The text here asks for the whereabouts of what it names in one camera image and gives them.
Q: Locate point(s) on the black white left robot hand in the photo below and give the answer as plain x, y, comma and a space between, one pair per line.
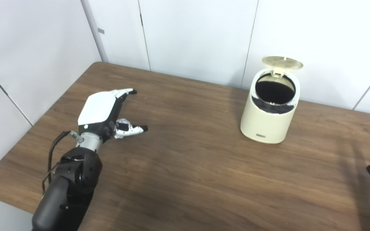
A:
96, 109

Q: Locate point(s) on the cream-colored lidded bin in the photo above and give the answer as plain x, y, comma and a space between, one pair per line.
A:
267, 123

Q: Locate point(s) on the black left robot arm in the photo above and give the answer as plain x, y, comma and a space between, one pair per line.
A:
69, 186

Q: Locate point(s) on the grey wall corner post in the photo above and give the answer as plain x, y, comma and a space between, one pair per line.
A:
95, 32

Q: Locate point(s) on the small grey wall label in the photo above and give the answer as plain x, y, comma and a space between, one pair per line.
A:
101, 31

